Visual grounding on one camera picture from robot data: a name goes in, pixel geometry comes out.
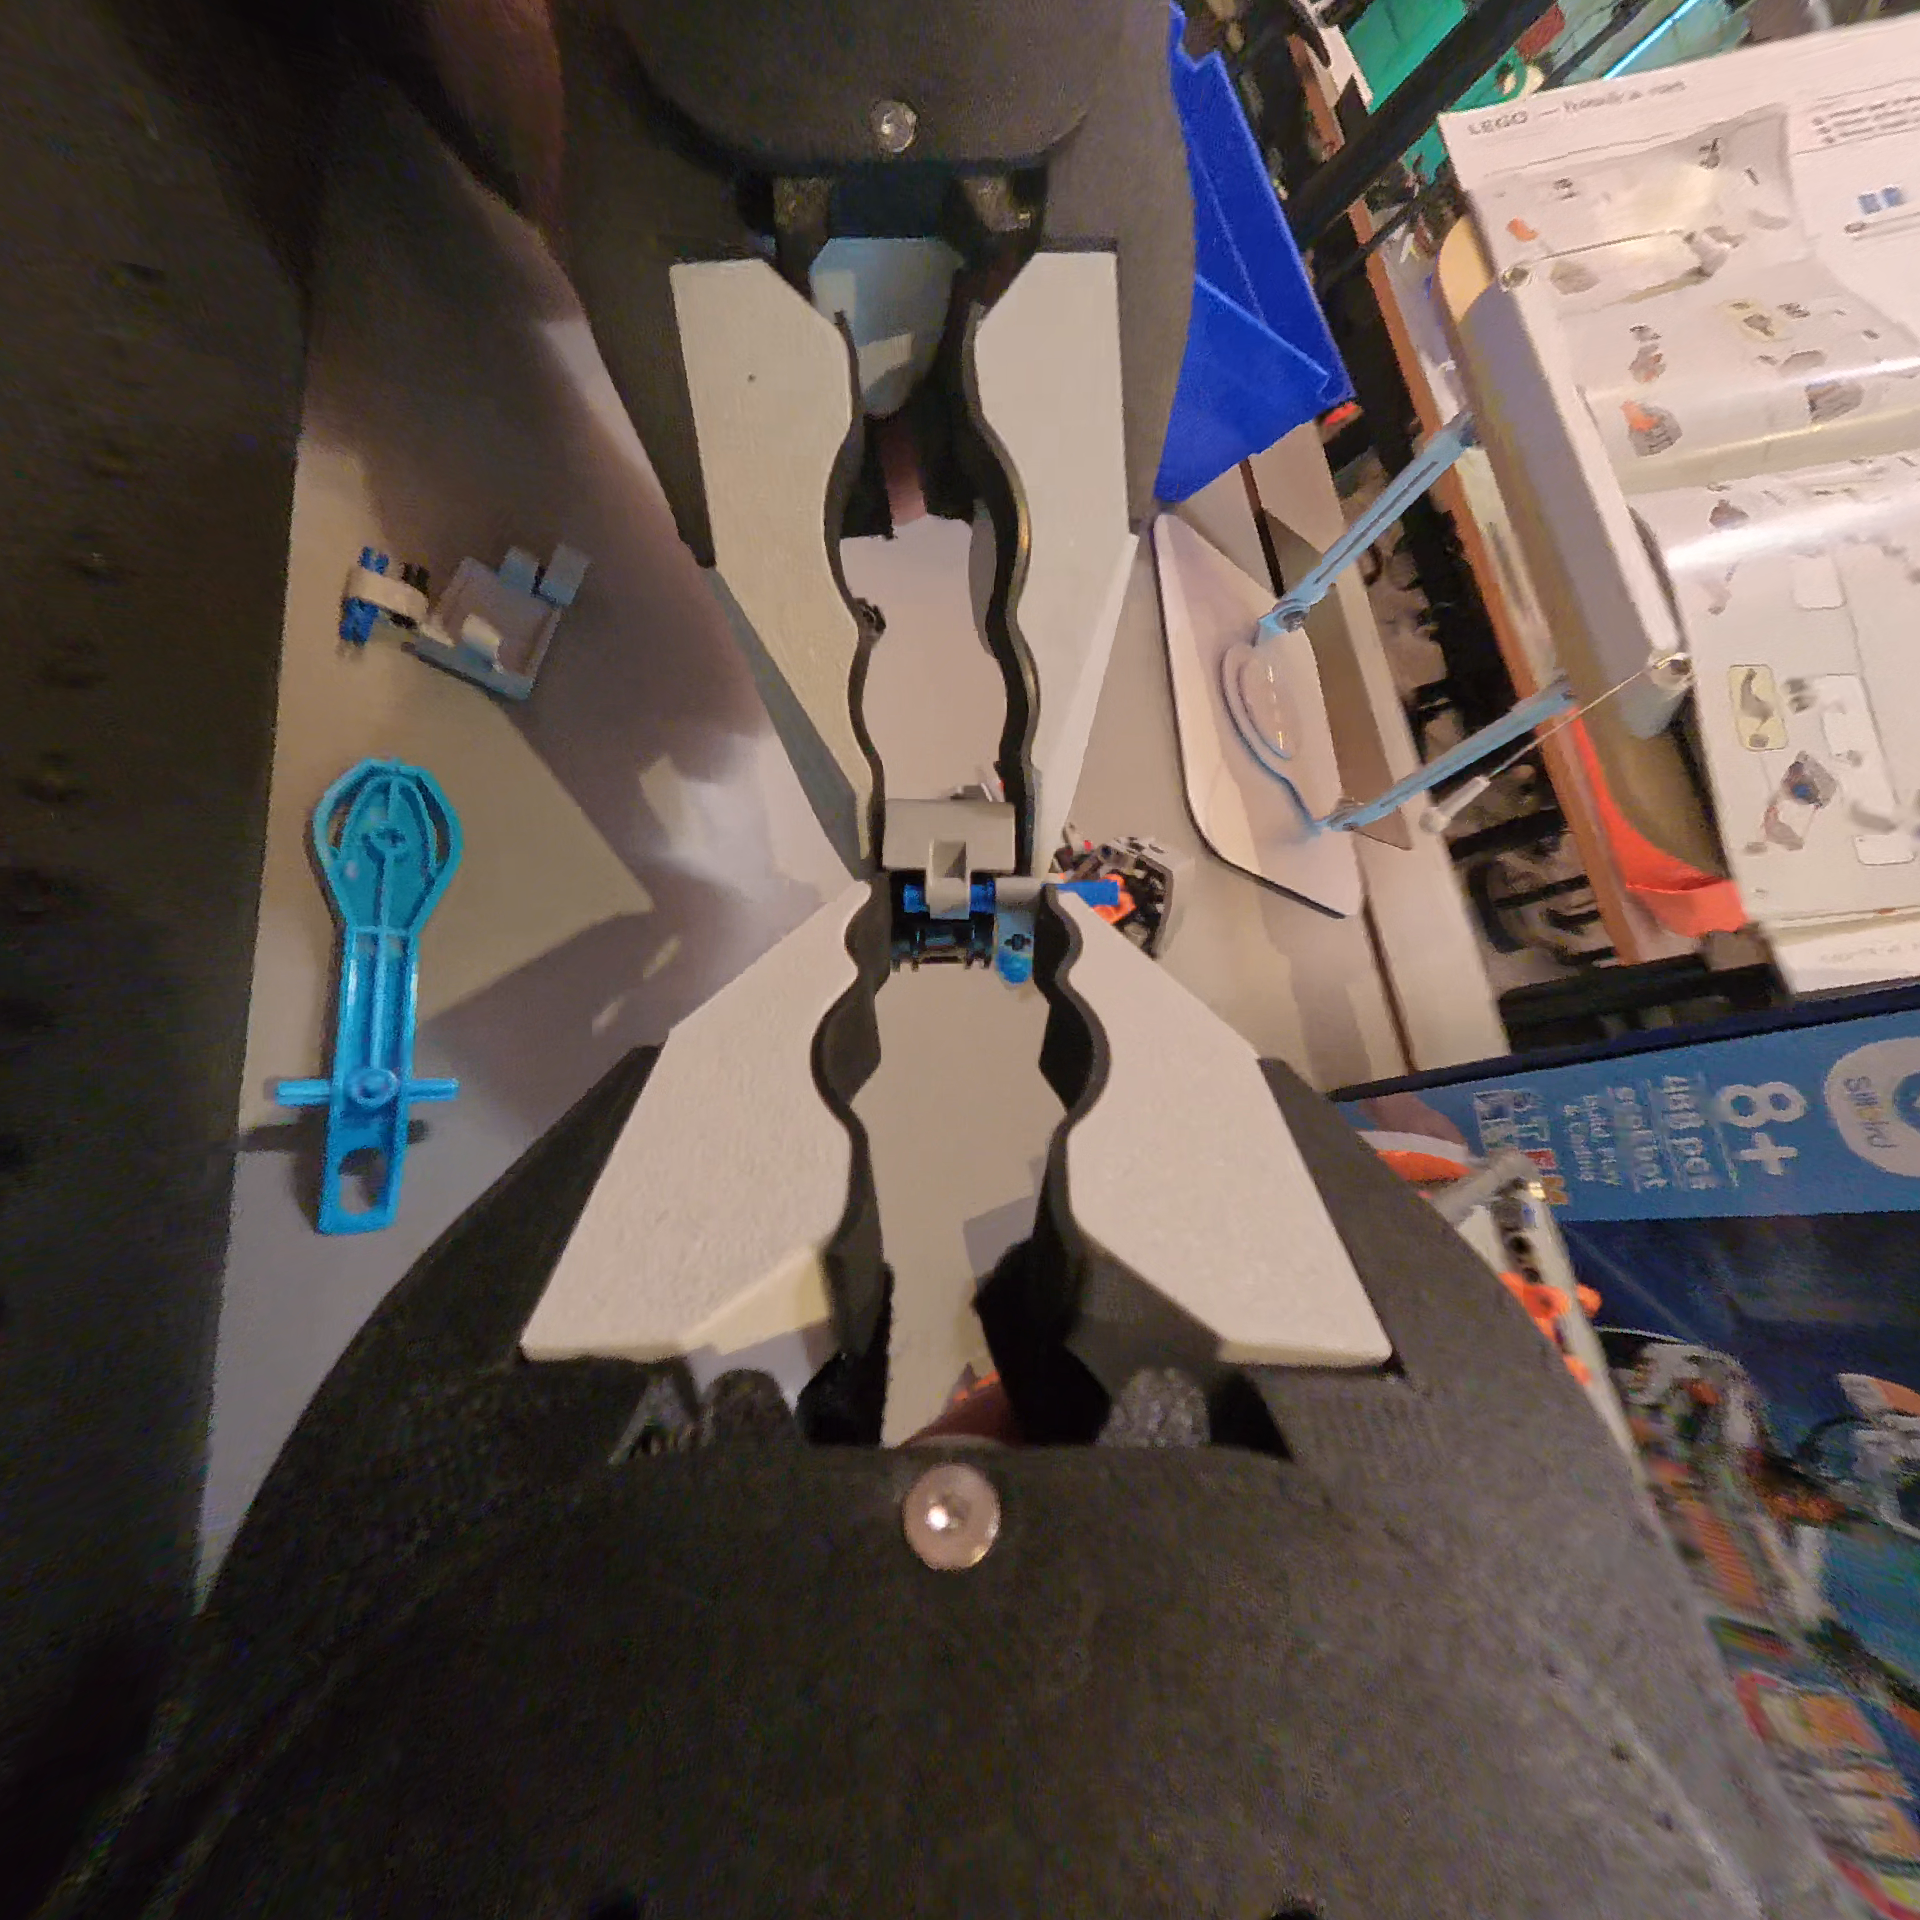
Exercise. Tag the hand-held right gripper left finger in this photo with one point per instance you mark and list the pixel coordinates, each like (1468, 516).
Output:
(707, 1200)

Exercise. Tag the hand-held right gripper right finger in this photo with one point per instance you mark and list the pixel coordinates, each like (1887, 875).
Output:
(1217, 1200)

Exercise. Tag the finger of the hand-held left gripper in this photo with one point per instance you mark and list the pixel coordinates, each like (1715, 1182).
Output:
(751, 451)
(1083, 451)

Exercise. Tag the grey bracket brick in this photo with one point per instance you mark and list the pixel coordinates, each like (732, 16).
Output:
(505, 616)

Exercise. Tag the blue storage bin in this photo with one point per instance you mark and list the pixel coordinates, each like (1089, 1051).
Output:
(1231, 300)

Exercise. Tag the small grey orange brick assembly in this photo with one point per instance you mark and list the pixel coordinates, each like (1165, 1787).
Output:
(1117, 893)

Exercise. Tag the grey sleeve with blue pins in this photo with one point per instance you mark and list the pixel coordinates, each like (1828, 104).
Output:
(376, 593)

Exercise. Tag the light blue paddle piece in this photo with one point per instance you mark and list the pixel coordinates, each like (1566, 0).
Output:
(376, 960)

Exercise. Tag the white stand platform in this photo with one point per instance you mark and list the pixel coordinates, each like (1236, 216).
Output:
(1532, 451)

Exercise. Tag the blue cardboard box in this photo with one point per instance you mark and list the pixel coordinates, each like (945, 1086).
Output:
(1740, 1441)

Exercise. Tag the orange storage bin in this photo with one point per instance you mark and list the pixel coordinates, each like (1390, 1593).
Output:
(1676, 841)

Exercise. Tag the black dimpled foam mat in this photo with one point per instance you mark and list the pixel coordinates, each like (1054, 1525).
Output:
(152, 751)

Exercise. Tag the instruction booklet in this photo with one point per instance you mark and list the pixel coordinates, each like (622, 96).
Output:
(1773, 451)

